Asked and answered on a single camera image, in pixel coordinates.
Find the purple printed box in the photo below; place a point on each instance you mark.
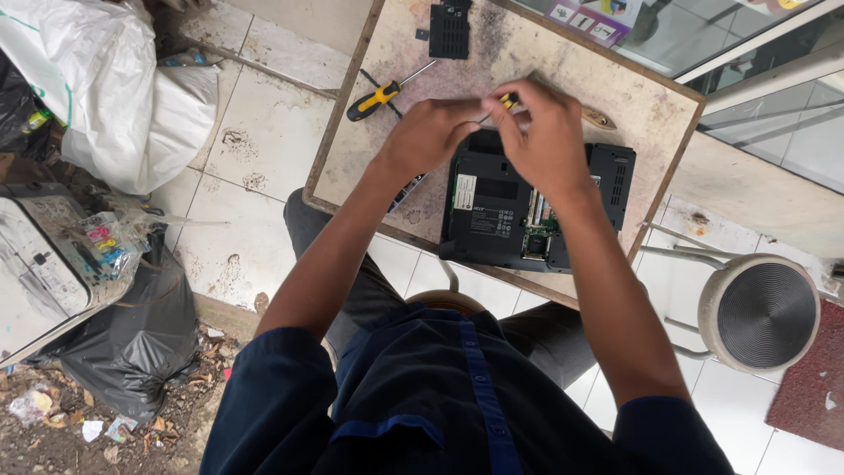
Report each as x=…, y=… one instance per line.
x=593, y=16

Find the white plastic sack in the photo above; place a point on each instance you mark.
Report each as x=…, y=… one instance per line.
x=112, y=92

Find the black vented laptop cover panel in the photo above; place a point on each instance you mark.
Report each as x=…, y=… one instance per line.
x=449, y=30

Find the brown round stool seat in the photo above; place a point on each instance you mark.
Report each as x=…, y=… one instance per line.
x=443, y=301

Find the round stool with ribbed seat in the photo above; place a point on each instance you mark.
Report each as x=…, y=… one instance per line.
x=765, y=313

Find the person's left fingers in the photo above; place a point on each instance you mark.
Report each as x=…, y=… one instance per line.
x=469, y=112

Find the black garbage bag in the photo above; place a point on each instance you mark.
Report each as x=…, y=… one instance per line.
x=132, y=330

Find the beige wooden piece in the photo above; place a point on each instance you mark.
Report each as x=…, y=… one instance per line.
x=598, y=118

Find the red floor mat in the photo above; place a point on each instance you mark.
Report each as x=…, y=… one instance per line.
x=811, y=389

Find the dark blue shirt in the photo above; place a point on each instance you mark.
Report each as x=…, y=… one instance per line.
x=428, y=402

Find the black plastic bag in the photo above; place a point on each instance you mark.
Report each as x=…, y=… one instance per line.
x=16, y=105

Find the white grey printer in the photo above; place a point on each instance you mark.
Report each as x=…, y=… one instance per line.
x=39, y=270

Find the glass display case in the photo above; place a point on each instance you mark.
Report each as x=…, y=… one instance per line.
x=745, y=46

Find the person's right fingers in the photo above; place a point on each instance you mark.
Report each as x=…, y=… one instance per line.
x=511, y=109

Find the heap of litter and leaves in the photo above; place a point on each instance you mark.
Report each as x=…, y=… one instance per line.
x=112, y=409

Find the large yellow black screwdriver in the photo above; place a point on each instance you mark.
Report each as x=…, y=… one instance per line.
x=374, y=100

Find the small black plastic piece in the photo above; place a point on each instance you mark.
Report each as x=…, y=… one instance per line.
x=422, y=34

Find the person's right hand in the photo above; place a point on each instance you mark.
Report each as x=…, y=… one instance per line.
x=550, y=148

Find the thin black strip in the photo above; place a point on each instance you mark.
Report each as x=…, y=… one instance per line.
x=369, y=79

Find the black laptop with open underside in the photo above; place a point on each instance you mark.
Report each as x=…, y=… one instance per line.
x=491, y=211

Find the green bottle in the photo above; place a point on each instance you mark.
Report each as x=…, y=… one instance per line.
x=37, y=119

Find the person's left hand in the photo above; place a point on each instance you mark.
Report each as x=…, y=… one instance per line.
x=425, y=135

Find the clear bag with ink bottles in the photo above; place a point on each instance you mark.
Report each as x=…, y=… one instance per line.
x=115, y=241

